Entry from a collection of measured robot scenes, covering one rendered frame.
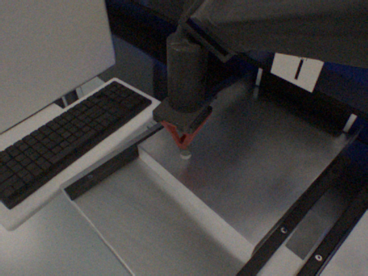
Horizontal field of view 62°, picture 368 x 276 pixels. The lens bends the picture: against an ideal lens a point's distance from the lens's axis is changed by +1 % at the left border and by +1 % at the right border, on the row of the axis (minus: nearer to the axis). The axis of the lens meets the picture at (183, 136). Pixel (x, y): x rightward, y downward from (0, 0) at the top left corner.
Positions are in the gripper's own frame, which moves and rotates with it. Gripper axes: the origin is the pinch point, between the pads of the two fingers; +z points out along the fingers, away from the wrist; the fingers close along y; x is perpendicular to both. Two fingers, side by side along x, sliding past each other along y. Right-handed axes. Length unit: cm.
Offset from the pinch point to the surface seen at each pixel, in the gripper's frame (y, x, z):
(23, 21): 3.4, 41.6, -10.2
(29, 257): -19, 66, 93
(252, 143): 9.5, -9.7, 3.7
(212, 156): 2.5, -4.6, 3.9
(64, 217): 3, 67, 92
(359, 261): -3.9, -31.5, 4.0
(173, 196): -8.4, -2.9, 4.4
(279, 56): 17.5, -8.8, -11.1
